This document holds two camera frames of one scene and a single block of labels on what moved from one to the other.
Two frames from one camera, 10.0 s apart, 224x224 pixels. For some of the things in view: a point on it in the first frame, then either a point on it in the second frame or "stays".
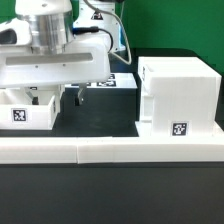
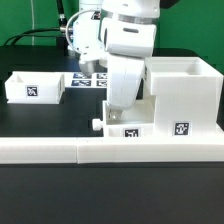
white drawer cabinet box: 179,97 stays
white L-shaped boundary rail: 99,150 stays
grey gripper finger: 80,93 -> 114,114
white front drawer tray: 30,116 -> 137,121
